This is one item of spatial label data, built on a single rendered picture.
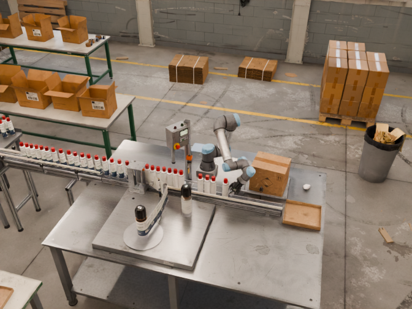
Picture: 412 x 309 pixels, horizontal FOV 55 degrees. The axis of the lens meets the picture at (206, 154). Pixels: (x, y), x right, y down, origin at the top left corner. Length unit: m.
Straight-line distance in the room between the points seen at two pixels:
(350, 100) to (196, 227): 3.76
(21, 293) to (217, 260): 1.39
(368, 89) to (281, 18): 2.75
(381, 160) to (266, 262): 2.53
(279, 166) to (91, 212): 1.64
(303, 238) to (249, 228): 0.43
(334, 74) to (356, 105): 0.60
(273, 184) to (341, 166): 2.17
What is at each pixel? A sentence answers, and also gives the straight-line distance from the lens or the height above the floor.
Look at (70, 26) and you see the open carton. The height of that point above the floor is 0.97.
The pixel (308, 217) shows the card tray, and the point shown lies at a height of 0.83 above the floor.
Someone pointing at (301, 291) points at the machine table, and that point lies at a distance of 2.96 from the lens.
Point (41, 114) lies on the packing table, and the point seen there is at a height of 0.78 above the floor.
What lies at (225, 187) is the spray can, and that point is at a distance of 3.34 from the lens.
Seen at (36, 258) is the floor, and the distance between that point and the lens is 4.46.
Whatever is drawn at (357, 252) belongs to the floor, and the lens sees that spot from 4.46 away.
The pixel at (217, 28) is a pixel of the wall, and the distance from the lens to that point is 8.54.
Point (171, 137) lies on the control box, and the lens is 3.23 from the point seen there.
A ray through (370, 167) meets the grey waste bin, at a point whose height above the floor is 0.22.
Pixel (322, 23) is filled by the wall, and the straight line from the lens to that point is 8.21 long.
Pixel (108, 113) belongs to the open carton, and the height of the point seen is 0.85.
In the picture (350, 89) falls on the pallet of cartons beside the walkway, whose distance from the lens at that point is 6.20.
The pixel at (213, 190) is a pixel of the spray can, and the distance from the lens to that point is 3.40.
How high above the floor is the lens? 3.19
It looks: 36 degrees down
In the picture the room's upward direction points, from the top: straight up
